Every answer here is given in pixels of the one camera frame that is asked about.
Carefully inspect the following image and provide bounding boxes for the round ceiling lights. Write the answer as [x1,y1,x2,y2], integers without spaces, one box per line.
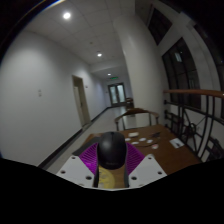
[62,11,113,77]

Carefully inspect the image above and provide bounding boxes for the black railing with wooden handrail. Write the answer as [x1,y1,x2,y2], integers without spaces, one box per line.
[162,88,224,163]

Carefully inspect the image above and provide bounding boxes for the beige side door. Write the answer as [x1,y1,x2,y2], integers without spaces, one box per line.
[71,75,92,128]

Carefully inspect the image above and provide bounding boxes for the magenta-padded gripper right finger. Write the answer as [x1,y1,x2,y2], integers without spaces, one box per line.
[124,142,168,188]

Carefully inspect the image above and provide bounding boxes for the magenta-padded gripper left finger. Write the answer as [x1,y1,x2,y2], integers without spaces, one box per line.
[55,142,100,189]

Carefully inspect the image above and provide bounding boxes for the glass double door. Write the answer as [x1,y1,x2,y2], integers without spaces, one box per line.
[107,82,127,108]

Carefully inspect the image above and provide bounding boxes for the wooden armchair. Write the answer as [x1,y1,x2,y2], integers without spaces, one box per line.
[114,107,160,132]

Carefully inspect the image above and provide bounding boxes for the white paper sheet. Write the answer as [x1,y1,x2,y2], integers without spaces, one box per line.
[169,137,185,149]

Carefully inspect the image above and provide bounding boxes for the black computer mouse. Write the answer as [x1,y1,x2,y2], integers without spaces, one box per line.
[96,131,129,170]

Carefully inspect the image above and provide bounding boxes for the dark transom window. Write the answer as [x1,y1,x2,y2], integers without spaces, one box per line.
[146,4,183,46]

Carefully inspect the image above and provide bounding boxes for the dark framed window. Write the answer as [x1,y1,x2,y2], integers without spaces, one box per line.
[161,36,224,119]

